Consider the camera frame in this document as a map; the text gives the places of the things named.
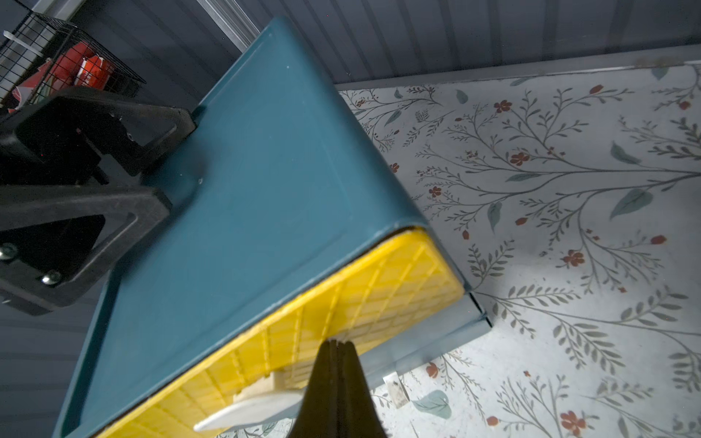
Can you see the teal drawer cabinet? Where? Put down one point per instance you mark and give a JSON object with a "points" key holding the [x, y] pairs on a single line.
{"points": [[276, 190]]}

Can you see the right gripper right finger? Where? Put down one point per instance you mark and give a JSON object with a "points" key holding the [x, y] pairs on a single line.
{"points": [[356, 415]]}

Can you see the black wire side basket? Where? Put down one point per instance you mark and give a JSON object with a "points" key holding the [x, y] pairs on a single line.
{"points": [[44, 56]]}

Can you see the red folder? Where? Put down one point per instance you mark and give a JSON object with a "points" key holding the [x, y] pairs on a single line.
{"points": [[80, 65]]}

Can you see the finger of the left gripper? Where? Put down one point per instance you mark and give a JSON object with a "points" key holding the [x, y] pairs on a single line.
{"points": [[62, 139], [57, 242]]}

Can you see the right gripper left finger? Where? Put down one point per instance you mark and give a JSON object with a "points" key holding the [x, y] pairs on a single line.
{"points": [[318, 412]]}

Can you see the yellow top drawer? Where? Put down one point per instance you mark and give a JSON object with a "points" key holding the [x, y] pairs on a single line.
{"points": [[385, 292]]}

